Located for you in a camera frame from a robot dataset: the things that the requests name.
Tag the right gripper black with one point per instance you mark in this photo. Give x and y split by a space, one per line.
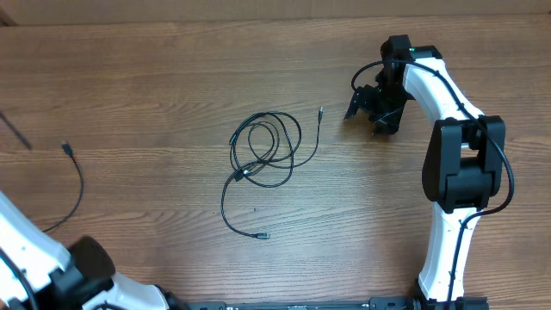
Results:
362 100

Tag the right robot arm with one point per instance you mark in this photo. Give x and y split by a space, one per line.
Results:
462 169

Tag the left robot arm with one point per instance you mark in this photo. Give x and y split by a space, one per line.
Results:
38 272

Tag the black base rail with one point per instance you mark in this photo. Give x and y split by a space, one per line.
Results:
297 305

